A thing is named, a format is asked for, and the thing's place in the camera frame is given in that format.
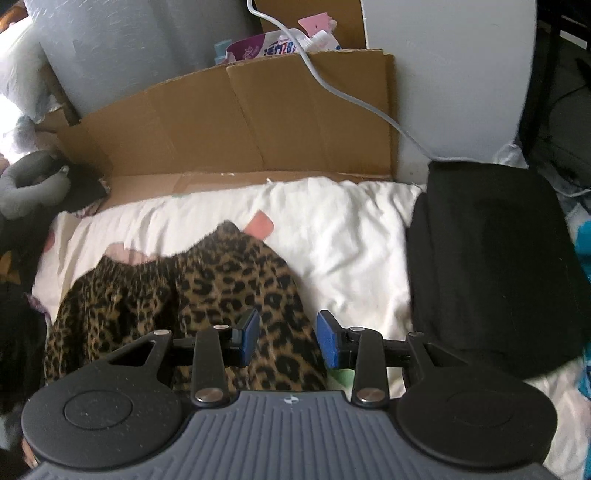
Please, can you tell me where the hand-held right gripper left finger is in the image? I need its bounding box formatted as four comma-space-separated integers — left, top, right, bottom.
110, 308, 260, 408

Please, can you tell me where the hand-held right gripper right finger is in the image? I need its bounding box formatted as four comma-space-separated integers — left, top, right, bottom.
316, 310, 467, 409

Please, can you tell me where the leopard print skirt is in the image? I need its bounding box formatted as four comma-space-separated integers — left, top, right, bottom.
44, 220, 328, 393

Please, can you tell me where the cream printed blanket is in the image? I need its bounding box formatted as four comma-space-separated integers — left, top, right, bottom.
32, 178, 591, 480

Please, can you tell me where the folded black garment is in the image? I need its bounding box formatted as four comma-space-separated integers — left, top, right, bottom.
405, 159, 585, 377

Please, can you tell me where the flattened cardboard sheet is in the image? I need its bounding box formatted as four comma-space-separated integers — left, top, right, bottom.
37, 48, 398, 204

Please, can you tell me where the black cloth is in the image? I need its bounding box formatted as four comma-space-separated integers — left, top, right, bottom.
51, 154, 112, 213

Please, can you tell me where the crumpled black garment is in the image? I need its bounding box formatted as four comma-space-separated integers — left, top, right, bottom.
0, 277, 51, 416

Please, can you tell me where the teal printed blanket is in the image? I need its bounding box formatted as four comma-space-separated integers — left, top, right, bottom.
573, 203, 591, 398

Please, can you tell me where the grey plush toy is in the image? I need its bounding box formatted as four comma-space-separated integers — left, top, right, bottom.
0, 150, 72, 220

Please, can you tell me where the grey upright mattress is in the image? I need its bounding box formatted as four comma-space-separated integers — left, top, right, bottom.
37, 0, 264, 121

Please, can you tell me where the pink paper tag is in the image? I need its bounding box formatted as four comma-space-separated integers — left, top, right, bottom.
299, 13, 335, 31

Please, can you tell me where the white cable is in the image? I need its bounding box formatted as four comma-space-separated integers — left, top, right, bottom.
247, 0, 462, 162

